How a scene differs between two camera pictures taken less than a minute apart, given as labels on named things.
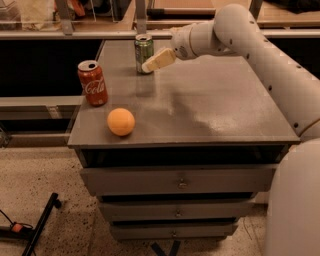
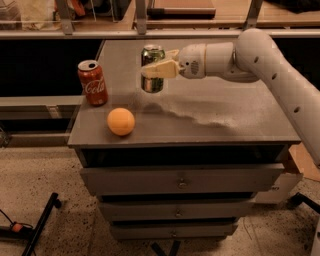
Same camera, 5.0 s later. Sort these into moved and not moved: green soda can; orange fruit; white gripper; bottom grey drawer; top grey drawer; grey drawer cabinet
Moved: white gripper; green soda can
Not moved: orange fruit; grey drawer cabinet; top grey drawer; bottom grey drawer
